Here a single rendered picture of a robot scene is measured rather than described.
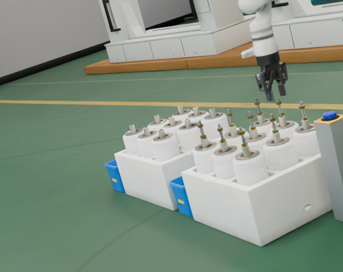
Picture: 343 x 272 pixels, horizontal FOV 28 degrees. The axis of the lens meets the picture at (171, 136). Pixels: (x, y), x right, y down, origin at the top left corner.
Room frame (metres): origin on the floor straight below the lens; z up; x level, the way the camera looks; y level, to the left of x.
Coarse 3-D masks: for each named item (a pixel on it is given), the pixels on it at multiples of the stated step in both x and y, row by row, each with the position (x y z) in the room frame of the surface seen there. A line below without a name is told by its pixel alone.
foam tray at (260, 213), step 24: (192, 168) 2.18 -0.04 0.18; (288, 168) 1.92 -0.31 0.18; (312, 168) 1.93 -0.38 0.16; (192, 192) 2.14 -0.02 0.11; (216, 192) 1.99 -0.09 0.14; (240, 192) 1.86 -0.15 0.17; (264, 192) 1.85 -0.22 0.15; (288, 192) 1.89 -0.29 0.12; (312, 192) 1.93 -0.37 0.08; (216, 216) 2.03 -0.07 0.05; (240, 216) 1.90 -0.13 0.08; (264, 216) 1.84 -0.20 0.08; (288, 216) 1.88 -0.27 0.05; (312, 216) 1.92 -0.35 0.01; (264, 240) 1.84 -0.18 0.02
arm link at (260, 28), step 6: (264, 6) 2.13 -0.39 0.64; (270, 6) 2.13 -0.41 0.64; (258, 12) 2.16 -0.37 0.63; (264, 12) 2.14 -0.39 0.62; (270, 12) 2.13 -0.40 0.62; (258, 18) 2.14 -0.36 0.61; (264, 18) 2.12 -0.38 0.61; (270, 18) 2.12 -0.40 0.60; (252, 24) 2.12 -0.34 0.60; (258, 24) 2.11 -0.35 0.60; (264, 24) 2.11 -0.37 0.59; (270, 24) 2.12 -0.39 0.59; (252, 30) 2.12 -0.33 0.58; (258, 30) 2.11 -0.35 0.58; (264, 30) 2.11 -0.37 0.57; (270, 30) 2.11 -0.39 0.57; (252, 36) 2.13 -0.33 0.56; (258, 36) 2.11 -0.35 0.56; (264, 36) 2.11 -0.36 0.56; (270, 36) 2.11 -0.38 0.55
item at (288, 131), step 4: (296, 124) 2.12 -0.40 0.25; (272, 128) 2.14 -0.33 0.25; (284, 128) 2.10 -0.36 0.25; (288, 128) 2.10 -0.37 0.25; (292, 128) 2.10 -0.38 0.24; (280, 132) 2.10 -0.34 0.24; (284, 132) 2.10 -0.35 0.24; (288, 132) 2.10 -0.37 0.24; (292, 132) 2.10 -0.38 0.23; (272, 136) 2.13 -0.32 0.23; (280, 136) 2.10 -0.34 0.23; (284, 136) 2.10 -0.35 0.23; (288, 136) 2.10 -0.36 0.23; (292, 136) 2.10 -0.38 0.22
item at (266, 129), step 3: (270, 123) 2.22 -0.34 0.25; (276, 123) 2.24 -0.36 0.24; (261, 126) 2.21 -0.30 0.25; (264, 126) 2.20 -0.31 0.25; (267, 126) 2.20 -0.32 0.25; (270, 126) 2.20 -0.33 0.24; (249, 129) 2.24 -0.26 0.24; (258, 129) 2.21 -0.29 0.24; (261, 129) 2.20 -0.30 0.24; (264, 129) 2.20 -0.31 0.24; (267, 129) 2.20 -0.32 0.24; (270, 129) 2.20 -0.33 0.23; (258, 132) 2.21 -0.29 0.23; (261, 132) 2.20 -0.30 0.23; (264, 132) 2.20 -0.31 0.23; (267, 132) 2.20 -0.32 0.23; (270, 135) 2.20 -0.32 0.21
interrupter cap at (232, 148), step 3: (231, 147) 2.05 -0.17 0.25; (234, 147) 2.04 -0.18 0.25; (216, 150) 2.06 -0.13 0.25; (219, 150) 2.05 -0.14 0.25; (231, 150) 2.02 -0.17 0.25; (234, 150) 2.01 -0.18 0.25; (216, 153) 2.03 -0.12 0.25; (219, 153) 2.02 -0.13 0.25; (222, 153) 2.01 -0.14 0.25; (225, 153) 2.00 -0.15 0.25; (228, 153) 2.00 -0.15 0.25
